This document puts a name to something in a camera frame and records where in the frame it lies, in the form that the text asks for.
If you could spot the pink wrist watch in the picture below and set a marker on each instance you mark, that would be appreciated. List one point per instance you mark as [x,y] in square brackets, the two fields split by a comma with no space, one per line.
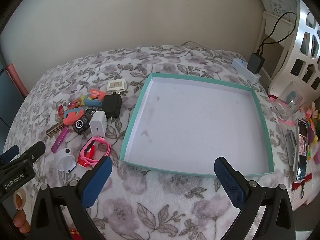
[105,147]

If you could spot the purple tube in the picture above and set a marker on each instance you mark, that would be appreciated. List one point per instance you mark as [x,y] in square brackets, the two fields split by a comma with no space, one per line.
[59,141]

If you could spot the black power adapter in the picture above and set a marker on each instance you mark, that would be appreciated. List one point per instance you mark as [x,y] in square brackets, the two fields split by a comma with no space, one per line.
[255,63]

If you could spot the pink toy pup figure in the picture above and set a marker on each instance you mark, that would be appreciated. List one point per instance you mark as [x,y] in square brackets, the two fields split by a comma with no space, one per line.
[61,109]

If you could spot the floral grey white blanket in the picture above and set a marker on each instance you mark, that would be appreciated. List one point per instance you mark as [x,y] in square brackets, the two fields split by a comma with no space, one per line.
[175,205]

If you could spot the black charger plug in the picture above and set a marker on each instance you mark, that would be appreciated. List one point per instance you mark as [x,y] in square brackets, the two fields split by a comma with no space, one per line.
[112,106]

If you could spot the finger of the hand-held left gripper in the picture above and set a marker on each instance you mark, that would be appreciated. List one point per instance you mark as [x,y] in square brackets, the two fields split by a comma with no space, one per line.
[32,152]
[10,153]

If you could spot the white curved plastic band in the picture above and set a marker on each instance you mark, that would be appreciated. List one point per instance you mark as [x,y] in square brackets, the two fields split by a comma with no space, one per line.
[65,161]

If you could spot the small red bottle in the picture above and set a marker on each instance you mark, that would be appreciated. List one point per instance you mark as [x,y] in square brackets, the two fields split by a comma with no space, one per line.
[85,156]

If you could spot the smartphone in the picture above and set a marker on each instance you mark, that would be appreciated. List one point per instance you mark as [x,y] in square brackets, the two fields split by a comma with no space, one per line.
[301,150]

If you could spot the red white crochet cloth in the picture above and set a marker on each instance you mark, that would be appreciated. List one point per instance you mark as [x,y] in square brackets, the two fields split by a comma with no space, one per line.
[308,192]

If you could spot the colourful toy pile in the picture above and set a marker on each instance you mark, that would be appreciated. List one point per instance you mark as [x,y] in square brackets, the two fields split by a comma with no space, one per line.
[313,132]

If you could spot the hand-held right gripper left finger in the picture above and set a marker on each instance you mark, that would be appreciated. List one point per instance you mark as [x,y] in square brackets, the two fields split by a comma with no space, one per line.
[98,181]

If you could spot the red patterned cloth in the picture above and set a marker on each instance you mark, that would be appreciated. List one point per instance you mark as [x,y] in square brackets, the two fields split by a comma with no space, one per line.
[75,234]

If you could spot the black gold patterned bar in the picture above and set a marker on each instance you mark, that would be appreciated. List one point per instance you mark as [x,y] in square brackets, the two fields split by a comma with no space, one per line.
[54,130]

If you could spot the person's left hand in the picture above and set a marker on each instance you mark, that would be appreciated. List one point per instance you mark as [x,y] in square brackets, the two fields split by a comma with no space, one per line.
[21,221]

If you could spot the white power strip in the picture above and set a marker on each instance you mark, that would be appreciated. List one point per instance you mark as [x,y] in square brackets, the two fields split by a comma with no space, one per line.
[240,63]

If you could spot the clear plastic box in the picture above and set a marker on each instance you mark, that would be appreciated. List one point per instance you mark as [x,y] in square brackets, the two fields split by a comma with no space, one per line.
[291,102]

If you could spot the blue plastic toy coral label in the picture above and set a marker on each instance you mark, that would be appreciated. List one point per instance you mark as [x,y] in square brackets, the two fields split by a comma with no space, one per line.
[93,100]

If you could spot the black toy car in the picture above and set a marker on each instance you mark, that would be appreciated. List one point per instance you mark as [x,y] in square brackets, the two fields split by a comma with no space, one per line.
[81,125]

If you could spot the yellow plastic block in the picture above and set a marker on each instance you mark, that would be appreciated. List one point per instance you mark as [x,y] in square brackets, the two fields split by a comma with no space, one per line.
[82,97]

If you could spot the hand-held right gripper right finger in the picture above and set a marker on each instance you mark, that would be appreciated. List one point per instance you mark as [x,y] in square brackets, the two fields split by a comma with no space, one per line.
[230,182]

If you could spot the coral and blue plastic toy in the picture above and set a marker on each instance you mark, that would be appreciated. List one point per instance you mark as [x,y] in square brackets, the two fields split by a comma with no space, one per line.
[72,115]

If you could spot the dark glass cabinet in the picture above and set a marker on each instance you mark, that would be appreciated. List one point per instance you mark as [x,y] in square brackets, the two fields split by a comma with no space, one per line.
[7,100]

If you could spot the teal shallow cardboard box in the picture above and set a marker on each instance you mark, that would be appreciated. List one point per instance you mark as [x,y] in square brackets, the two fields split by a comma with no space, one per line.
[195,120]

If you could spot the white plastic frame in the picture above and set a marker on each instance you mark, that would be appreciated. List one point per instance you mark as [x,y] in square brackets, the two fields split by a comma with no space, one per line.
[123,82]

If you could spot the white charger plug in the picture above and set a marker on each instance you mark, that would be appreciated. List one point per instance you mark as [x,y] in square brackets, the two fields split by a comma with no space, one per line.
[98,123]

